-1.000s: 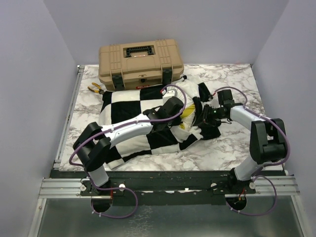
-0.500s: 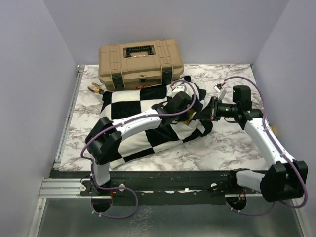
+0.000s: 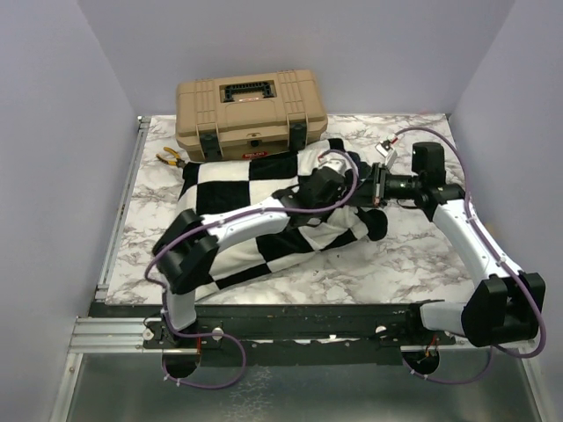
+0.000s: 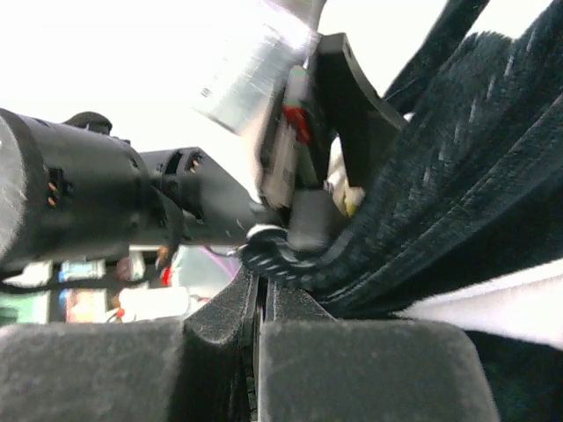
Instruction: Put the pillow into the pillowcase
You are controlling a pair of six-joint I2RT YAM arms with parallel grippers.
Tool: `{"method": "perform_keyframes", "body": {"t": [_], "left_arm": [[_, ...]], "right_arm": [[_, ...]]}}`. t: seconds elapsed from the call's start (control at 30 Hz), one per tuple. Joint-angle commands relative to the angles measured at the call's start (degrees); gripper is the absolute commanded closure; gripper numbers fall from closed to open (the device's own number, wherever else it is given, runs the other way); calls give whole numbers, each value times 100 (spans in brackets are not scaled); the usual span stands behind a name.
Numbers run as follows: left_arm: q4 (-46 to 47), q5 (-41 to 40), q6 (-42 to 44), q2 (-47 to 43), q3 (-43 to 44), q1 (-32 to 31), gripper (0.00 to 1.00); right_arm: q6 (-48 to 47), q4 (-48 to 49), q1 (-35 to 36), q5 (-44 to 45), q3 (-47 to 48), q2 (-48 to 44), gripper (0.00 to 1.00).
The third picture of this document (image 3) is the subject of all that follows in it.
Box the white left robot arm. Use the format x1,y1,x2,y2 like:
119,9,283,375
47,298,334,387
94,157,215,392
148,160,358,347

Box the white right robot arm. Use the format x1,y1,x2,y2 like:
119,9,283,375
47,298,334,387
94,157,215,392
360,141,545,347

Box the black white checkered pillowcase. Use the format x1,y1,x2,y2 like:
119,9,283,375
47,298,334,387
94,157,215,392
175,137,390,292

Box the aluminium rail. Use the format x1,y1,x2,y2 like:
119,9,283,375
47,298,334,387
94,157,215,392
68,311,536,354
93,116,151,302

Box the aluminium left side rail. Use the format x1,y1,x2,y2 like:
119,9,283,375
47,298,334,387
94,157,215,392
93,116,151,302

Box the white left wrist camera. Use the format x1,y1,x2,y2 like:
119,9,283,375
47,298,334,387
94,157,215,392
318,152,347,175

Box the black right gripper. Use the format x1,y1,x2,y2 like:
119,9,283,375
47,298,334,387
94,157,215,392
343,162,423,207

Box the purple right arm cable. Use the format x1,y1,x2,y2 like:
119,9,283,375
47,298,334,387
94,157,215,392
386,127,548,385

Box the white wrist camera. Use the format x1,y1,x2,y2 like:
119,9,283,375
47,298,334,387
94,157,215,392
376,138,398,169
318,152,347,175

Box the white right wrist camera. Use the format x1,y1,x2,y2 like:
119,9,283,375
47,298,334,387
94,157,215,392
376,138,398,169

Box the yellow handled pliers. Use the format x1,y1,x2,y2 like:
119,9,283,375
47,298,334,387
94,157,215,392
156,147,186,169

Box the aluminium front rail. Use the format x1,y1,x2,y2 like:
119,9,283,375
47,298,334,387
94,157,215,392
68,311,536,354

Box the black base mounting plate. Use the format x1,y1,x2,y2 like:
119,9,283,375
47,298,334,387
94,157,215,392
88,302,455,367

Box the tan plastic toolbox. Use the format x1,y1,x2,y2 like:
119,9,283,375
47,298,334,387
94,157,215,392
175,69,328,162

